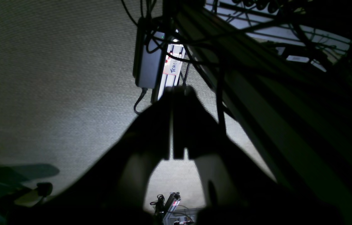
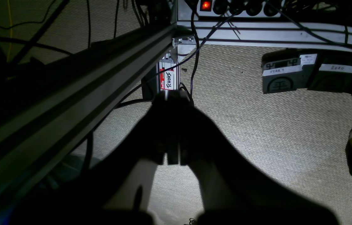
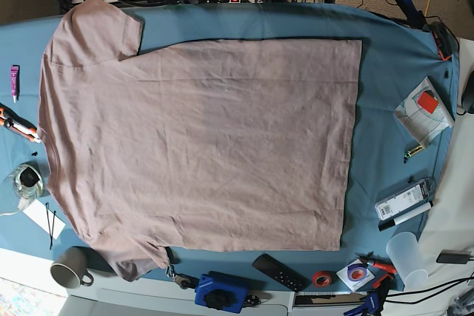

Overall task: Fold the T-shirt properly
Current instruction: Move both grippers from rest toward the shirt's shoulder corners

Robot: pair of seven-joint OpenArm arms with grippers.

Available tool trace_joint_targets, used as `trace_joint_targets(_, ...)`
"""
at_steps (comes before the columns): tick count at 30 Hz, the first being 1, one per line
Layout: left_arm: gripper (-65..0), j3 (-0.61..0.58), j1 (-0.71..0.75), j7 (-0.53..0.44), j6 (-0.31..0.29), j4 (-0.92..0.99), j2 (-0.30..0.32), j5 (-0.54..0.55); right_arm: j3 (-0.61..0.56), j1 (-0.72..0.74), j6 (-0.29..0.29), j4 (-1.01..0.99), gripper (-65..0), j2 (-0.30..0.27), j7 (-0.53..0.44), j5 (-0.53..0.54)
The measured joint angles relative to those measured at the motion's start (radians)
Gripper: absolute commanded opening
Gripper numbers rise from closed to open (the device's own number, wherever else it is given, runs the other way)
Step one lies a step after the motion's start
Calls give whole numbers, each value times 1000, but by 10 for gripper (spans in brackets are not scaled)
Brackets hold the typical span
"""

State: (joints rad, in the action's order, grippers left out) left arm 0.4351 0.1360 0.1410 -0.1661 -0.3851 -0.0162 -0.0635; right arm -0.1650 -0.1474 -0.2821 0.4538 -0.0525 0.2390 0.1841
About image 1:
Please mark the aluminium profile with label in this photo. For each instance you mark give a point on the aluminium profile with label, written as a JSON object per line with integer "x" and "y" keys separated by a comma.
{"x": 170, "y": 76}

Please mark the grey power adapter box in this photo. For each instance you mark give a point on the grey power adapter box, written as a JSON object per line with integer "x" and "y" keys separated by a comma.
{"x": 149, "y": 55}

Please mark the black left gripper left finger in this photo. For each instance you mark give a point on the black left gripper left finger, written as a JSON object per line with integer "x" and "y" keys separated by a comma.
{"x": 113, "y": 190}

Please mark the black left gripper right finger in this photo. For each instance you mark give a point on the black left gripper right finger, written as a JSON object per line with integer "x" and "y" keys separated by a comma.
{"x": 236, "y": 190}

